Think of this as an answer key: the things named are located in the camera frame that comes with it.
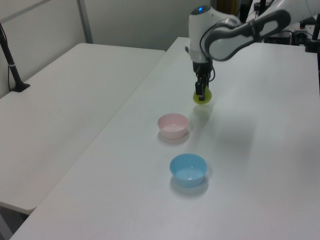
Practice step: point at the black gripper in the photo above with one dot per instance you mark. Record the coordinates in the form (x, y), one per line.
(201, 67)

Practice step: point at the green pear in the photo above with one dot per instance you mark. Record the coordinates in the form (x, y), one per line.
(208, 97)

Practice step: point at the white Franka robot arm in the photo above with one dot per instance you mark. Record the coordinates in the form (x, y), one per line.
(225, 47)

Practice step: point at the pink plastic bowl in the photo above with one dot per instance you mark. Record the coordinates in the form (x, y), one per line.
(172, 126)

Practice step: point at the light blue plastic bowl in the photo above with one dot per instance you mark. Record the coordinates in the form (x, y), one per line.
(188, 172)

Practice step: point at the dark background equipment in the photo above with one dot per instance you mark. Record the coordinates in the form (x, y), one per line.
(287, 37)

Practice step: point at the black pole stand with clamp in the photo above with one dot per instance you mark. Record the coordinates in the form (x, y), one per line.
(313, 37)

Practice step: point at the white side table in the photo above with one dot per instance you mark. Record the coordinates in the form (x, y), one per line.
(62, 105)

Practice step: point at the black pole stand with foot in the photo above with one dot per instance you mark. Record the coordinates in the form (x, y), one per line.
(12, 70)

